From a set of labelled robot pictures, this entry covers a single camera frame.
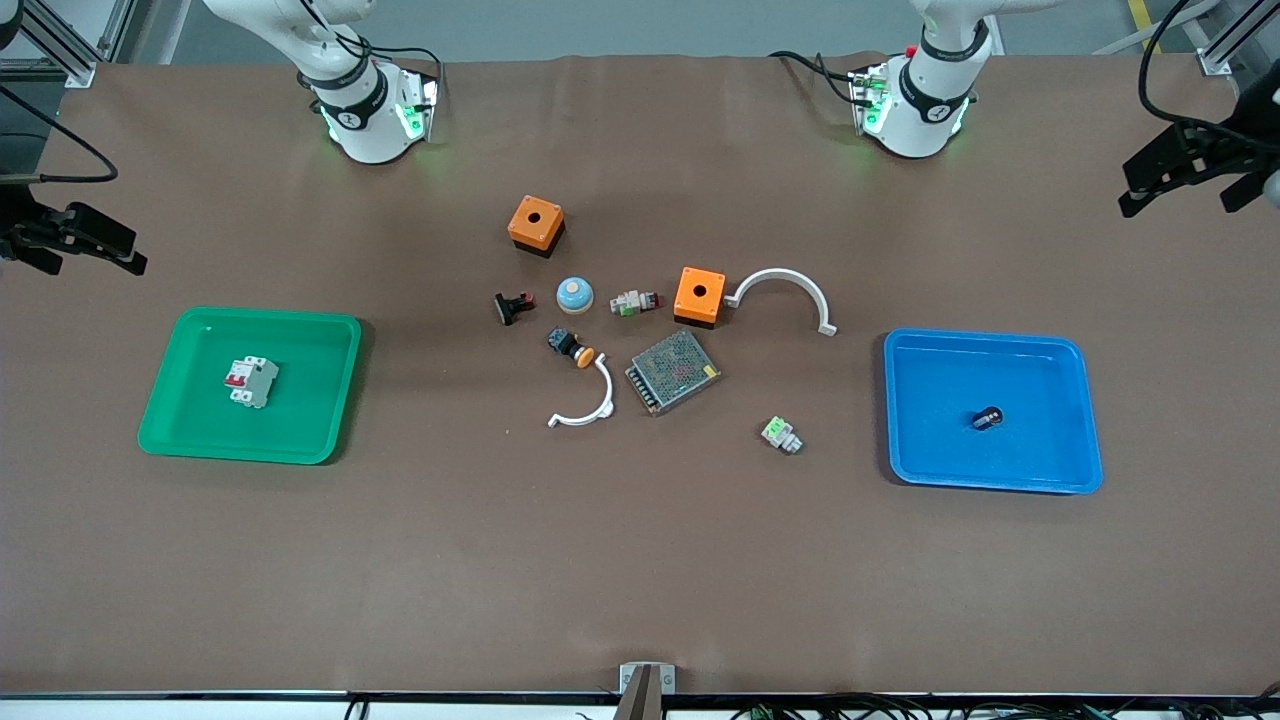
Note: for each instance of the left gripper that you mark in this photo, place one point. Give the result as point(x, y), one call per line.
point(1222, 152)

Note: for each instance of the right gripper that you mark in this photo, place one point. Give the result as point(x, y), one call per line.
point(18, 222)

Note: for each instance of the white red circuit breaker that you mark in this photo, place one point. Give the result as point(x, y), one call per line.
point(255, 385)

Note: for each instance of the black cylindrical capacitor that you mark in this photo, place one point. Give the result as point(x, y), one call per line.
point(988, 419)

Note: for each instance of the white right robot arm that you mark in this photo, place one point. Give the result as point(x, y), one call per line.
point(365, 130)

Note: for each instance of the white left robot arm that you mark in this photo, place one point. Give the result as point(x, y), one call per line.
point(915, 125)

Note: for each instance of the green plastic tray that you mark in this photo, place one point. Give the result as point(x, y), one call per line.
point(200, 430)

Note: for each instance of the green lit base connector plate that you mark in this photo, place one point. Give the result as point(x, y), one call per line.
point(870, 100)
point(415, 110)

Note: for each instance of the blue plastic tray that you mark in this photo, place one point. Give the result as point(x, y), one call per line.
point(950, 450)

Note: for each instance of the orange black button box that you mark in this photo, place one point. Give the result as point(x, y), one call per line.
point(535, 215)
point(700, 290)

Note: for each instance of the black orange push button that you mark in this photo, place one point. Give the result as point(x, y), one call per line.
point(565, 343)

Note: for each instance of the blue dome button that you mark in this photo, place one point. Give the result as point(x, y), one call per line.
point(575, 297)

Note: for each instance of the green white contact block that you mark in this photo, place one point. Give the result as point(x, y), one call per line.
point(778, 433)

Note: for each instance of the metal mesh power supply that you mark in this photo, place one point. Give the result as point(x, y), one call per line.
point(672, 372)

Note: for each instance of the brown table mat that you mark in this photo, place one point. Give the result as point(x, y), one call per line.
point(640, 560)

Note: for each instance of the aluminium frame profile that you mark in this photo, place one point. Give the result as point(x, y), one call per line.
point(60, 50)
point(1225, 45)

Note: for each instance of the large white curved bracket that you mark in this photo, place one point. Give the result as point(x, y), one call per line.
point(790, 275)

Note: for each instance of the black red push switch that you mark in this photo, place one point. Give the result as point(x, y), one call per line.
point(510, 308)

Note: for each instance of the small white curved bracket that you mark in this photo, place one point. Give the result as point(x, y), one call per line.
point(605, 395)

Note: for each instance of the white red green switch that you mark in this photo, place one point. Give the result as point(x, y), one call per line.
point(632, 302)

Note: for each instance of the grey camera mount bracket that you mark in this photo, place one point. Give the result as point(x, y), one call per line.
point(647, 690)

